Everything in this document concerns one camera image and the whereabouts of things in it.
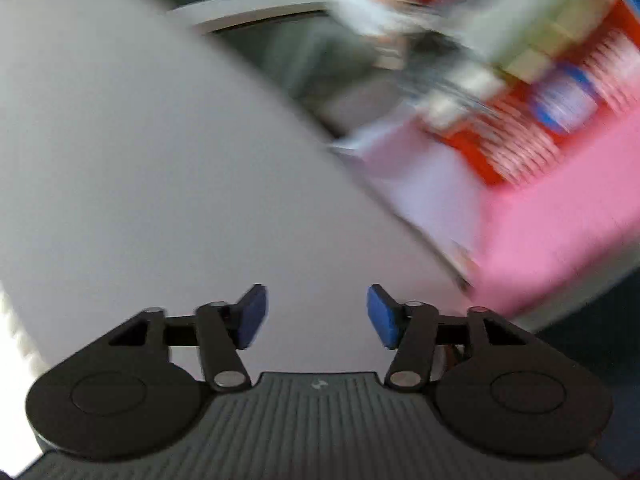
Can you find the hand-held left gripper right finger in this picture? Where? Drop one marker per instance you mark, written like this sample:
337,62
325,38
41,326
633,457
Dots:
382,315

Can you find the red plastic basket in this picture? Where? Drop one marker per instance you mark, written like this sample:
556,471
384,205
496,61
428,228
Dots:
515,150

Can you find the stack of books and papers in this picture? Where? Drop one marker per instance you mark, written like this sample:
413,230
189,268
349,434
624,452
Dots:
540,35

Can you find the pink blanket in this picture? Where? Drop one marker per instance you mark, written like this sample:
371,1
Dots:
560,240

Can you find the white paper bag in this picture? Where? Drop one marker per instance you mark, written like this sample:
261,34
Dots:
425,185

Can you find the white scalloped trim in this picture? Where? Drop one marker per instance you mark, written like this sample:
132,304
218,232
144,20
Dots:
22,345

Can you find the white window frame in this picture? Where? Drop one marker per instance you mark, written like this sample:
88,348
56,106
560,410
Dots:
260,5

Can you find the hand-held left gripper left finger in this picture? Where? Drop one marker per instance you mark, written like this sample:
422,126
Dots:
252,315

